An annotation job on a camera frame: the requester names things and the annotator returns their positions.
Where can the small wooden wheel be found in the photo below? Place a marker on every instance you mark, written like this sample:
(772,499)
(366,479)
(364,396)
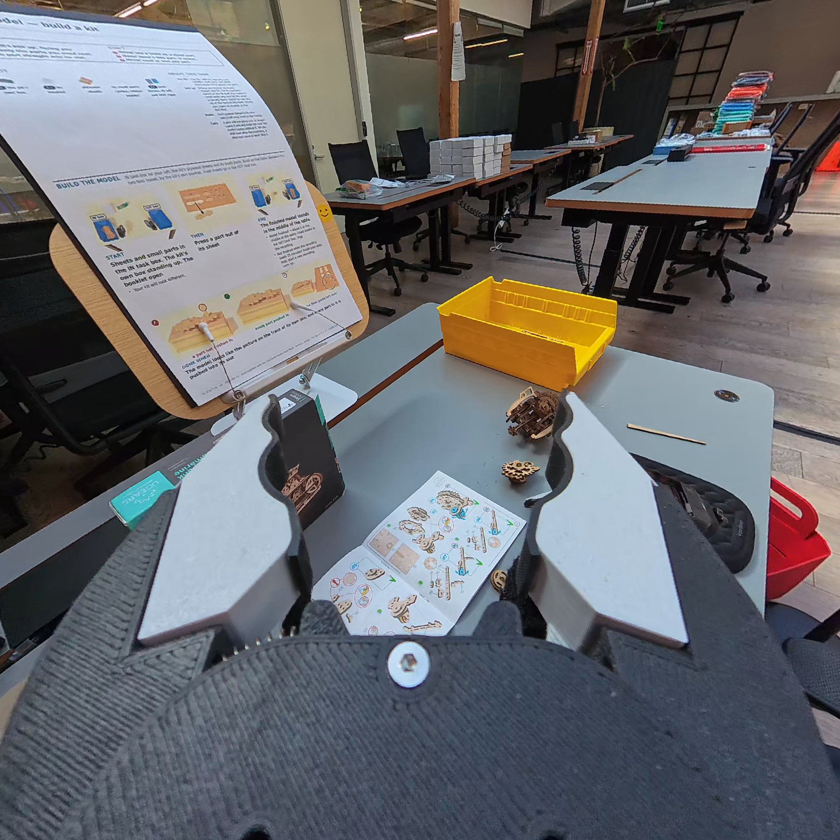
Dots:
(499,579)

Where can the stack of white boxes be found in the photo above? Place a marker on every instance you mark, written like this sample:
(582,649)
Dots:
(469,156)

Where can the yellow plastic bin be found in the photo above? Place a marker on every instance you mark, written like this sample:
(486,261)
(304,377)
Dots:
(518,341)

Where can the wooden gear piece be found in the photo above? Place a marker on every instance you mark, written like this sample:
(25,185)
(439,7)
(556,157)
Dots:
(520,470)

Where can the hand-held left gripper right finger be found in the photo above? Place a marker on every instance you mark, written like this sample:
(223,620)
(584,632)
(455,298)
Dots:
(604,525)

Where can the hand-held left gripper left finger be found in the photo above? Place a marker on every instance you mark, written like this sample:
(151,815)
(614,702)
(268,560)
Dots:
(223,525)

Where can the white paper notice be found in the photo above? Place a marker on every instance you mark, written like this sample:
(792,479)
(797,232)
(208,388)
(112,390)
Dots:
(458,52)

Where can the black textured pad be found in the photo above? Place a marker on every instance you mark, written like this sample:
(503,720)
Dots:
(722,525)

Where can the thin wooden stick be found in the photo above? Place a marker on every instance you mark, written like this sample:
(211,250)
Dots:
(666,434)

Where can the red plastic basket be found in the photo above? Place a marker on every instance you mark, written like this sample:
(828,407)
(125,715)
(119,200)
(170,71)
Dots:
(794,544)

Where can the clear plastic bag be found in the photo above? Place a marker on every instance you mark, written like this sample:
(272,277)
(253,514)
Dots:
(359,189)

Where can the black mesh office chair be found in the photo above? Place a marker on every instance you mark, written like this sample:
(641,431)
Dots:
(787,184)

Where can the printed instruction sheet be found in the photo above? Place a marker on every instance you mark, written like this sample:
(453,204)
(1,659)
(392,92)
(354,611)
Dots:
(164,164)

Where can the illustrated instruction booklet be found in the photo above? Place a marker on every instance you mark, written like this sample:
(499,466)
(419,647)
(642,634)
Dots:
(426,544)

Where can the black model kit box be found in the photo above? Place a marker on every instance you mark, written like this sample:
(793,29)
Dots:
(318,459)

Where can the grey table with wood edge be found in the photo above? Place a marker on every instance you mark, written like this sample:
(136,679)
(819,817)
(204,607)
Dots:
(531,161)
(420,187)

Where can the wooden post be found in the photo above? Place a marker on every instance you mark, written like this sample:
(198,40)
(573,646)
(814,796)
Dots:
(448,65)
(589,59)

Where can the teal cardboard box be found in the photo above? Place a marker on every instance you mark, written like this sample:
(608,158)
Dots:
(141,499)

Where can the stack of coloured packs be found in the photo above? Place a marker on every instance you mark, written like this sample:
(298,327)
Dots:
(745,102)

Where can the grey desk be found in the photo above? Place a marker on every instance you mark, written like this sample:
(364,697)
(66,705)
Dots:
(407,420)

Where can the long grey table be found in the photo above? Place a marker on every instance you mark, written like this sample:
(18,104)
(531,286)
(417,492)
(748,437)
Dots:
(676,180)

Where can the wooden document stand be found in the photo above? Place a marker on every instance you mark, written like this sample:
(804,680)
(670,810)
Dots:
(98,289)

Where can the wooden mechanical model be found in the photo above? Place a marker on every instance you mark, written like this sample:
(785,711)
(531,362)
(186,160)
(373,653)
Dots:
(528,410)

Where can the round desk grommet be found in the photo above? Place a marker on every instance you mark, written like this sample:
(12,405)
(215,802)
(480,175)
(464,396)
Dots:
(726,395)

